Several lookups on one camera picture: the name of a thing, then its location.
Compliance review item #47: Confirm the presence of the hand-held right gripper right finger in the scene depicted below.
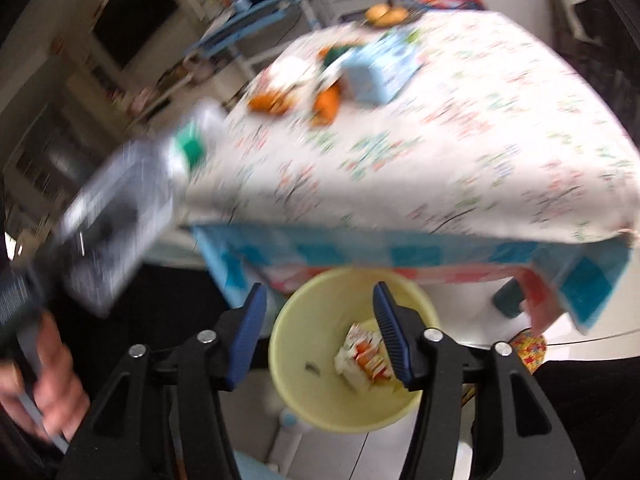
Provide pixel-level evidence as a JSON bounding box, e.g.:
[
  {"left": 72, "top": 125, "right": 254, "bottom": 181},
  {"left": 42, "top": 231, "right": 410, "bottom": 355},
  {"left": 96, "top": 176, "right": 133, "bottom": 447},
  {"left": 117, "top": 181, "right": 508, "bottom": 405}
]
[{"left": 372, "top": 281, "right": 586, "bottom": 480}]

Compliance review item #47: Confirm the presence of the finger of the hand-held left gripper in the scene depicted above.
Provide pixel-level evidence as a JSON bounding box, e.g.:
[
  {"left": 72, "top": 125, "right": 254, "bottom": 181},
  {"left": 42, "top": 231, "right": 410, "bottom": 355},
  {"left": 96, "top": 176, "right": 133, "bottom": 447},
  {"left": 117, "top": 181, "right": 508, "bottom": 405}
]
[{"left": 65, "top": 199, "right": 143, "bottom": 271}]

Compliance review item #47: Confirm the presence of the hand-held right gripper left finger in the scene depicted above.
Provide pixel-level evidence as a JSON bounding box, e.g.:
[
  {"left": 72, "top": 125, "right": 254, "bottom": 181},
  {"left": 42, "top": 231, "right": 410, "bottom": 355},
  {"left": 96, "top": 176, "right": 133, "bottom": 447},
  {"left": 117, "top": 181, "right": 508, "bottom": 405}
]
[{"left": 55, "top": 282, "right": 268, "bottom": 480}]

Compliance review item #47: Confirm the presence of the yellow plastic bin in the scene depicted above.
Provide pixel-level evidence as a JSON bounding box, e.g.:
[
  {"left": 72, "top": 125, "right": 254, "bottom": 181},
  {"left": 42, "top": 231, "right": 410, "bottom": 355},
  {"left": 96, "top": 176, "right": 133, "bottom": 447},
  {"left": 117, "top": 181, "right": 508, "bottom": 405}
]
[{"left": 269, "top": 267, "right": 442, "bottom": 433}]

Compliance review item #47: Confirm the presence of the clear plastic bottle green label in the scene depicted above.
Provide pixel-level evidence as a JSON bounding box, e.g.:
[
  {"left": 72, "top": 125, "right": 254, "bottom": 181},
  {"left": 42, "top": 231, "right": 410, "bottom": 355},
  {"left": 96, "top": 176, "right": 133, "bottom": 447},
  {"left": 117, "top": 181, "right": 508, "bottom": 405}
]
[{"left": 55, "top": 100, "right": 228, "bottom": 317}]

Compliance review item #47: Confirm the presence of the light blue milk carton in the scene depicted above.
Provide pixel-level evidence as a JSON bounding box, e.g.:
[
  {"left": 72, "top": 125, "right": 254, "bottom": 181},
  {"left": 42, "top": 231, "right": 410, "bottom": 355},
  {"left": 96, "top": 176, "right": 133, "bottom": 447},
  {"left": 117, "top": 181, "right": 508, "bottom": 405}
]
[{"left": 340, "top": 30, "right": 426, "bottom": 107}]

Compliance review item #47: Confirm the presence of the person's left hand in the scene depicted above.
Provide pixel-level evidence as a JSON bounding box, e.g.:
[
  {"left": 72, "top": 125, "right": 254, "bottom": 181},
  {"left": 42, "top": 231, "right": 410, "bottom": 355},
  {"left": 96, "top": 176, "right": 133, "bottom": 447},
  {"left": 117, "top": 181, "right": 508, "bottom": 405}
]
[{"left": 0, "top": 310, "right": 92, "bottom": 445}]

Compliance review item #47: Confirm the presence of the orange white snack wrapper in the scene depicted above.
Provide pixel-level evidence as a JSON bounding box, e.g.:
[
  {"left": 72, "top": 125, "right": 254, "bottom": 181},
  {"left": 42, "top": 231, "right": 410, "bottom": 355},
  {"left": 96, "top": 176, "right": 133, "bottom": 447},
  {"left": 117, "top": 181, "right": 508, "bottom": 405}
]
[{"left": 334, "top": 322, "right": 401, "bottom": 392}]

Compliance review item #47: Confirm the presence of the blue checkered cloth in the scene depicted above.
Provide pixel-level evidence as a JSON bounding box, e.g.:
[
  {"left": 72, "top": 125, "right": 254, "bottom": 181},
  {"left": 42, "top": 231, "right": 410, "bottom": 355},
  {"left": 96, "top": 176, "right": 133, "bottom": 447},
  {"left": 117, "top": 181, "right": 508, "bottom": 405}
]
[{"left": 192, "top": 222, "right": 632, "bottom": 336}]

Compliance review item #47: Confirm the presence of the teal stool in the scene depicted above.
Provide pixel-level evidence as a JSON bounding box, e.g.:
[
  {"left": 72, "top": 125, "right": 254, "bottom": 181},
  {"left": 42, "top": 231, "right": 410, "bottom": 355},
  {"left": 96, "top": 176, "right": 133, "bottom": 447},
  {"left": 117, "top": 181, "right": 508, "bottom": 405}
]
[{"left": 492, "top": 277, "right": 532, "bottom": 319}]

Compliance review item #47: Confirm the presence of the floral cushion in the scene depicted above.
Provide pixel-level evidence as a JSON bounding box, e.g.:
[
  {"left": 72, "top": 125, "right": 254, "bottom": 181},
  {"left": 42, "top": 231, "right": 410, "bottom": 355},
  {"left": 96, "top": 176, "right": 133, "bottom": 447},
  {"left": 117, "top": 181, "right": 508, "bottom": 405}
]
[{"left": 507, "top": 327, "right": 549, "bottom": 374}]

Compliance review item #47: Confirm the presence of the floral tablecloth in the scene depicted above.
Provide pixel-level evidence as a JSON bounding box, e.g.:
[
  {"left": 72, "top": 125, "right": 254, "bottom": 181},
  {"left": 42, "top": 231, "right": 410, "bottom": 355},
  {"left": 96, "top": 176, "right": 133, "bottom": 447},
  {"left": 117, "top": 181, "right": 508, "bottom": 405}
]
[{"left": 182, "top": 10, "right": 640, "bottom": 248}]

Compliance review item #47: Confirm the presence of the black television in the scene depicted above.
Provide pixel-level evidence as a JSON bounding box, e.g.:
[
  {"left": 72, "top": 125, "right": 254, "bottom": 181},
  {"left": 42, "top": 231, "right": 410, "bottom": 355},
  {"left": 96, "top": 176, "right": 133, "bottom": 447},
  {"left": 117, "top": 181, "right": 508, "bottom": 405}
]
[{"left": 91, "top": 0, "right": 179, "bottom": 69}]

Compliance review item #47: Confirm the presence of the crumpled white tissue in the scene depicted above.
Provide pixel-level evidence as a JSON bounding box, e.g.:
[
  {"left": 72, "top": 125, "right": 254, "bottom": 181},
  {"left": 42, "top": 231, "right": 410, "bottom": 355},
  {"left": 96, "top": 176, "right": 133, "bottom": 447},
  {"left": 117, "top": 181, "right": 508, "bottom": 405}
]
[{"left": 265, "top": 55, "right": 321, "bottom": 93}]

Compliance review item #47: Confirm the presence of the blue study desk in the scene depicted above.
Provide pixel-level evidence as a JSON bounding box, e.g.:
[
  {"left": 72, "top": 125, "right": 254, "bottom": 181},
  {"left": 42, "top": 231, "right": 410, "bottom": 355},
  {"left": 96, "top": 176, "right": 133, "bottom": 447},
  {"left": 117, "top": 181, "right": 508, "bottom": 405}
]
[{"left": 182, "top": 0, "right": 327, "bottom": 77}]

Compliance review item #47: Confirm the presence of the green wrapper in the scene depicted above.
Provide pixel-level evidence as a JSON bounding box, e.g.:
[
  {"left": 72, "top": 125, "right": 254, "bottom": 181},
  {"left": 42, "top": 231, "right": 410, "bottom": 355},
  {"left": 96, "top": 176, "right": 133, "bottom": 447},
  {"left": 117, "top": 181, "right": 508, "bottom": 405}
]
[{"left": 324, "top": 46, "right": 358, "bottom": 68}]

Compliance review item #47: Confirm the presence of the white appliance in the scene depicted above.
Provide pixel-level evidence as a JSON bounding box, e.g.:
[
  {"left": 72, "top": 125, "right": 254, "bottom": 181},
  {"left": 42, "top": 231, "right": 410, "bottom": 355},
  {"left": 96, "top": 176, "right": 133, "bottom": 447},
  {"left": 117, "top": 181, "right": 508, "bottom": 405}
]
[{"left": 331, "top": 0, "right": 387, "bottom": 25}]

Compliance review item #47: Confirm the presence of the dark woven fruit bowl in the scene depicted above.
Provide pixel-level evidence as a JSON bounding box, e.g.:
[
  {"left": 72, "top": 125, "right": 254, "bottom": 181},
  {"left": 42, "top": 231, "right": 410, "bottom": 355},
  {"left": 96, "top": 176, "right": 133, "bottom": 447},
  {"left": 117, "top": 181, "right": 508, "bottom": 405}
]
[{"left": 364, "top": 2, "right": 418, "bottom": 30}]

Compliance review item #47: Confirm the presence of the dark wooden chair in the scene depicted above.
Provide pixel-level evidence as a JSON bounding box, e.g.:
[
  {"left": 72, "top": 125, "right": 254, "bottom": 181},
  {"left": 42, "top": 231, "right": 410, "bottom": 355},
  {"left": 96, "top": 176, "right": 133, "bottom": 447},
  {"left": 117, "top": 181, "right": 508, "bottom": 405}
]
[{"left": 547, "top": 0, "right": 640, "bottom": 116}]

